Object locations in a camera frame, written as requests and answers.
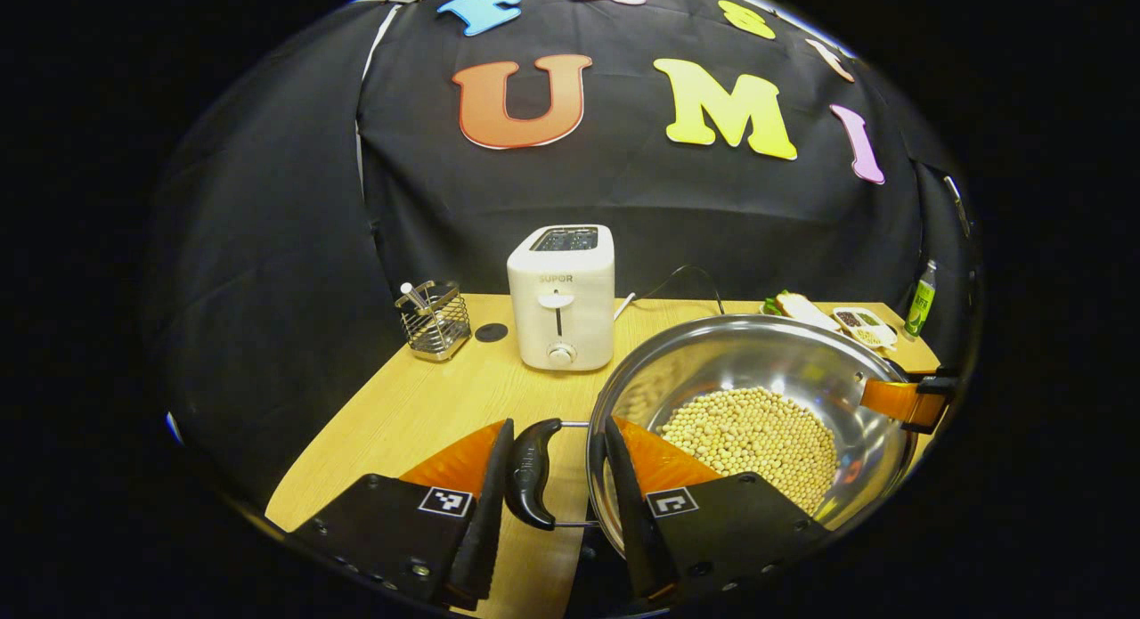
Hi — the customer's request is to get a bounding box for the white divided bean tray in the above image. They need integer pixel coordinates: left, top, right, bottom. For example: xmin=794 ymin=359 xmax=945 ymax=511
xmin=833 ymin=306 xmax=899 ymax=349

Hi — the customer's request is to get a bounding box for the stainless steel pot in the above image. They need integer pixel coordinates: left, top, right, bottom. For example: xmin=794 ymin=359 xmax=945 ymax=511
xmin=504 ymin=314 xmax=920 ymax=558

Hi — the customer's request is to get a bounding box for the white toaster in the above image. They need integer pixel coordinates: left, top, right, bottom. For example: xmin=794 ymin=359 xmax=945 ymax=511
xmin=507 ymin=224 xmax=616 ymax=372

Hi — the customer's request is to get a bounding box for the pile of soybeans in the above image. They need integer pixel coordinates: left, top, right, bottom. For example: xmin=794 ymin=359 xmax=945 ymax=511
xmin=659 ymin=386 xmax=840 ymax=517

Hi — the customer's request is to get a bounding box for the green label drink bottle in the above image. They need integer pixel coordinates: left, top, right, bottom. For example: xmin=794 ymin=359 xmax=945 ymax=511
xmin=904 ymin=260 xmax=938 ymax=339

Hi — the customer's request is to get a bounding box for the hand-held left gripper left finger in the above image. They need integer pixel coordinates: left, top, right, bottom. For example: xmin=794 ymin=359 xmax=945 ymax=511
xmin=289 ymin=418 xmax=516 ymax=611

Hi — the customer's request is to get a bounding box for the black power cable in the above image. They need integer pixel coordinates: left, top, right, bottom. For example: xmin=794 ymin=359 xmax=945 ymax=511
xmin=637 ymin=264 xmax=725 ymax=315

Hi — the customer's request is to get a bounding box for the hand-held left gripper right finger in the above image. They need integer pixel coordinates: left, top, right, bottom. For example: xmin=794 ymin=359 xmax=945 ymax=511
xmin=604 ymin=415 xmax=834 ymax=607

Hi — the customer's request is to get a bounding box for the wire utensil holder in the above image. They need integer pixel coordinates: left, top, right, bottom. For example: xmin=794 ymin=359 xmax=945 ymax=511
xmin=395 ymin=281 xmax=472 ymax=362

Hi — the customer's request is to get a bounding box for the sandwich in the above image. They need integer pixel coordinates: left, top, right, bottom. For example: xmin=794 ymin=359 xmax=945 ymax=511
xmin=764 ymin=290 xmax=834 ymax=328

